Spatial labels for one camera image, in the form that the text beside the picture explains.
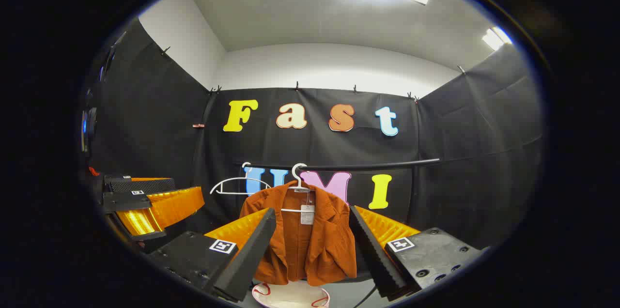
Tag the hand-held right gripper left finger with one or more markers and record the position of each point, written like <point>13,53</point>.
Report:
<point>254,254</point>

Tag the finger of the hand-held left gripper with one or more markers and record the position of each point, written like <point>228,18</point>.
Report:
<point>164,208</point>
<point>140,185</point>

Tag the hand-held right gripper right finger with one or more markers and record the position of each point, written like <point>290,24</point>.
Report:
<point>373,254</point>

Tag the orange ribbed jacket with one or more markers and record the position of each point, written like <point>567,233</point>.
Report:
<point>329,245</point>

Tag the white laundry hamper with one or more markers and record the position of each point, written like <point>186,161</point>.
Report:
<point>290,297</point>

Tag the white plastic hanger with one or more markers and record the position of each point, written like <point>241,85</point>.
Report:
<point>237,178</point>
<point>299,183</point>

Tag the black clothes rack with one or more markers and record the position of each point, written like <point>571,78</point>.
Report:
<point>387,164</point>

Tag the black backdrop cloth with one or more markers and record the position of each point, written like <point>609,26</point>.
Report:
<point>436,129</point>

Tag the small ceiling light panel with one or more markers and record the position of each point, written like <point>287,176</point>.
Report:
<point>495,38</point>

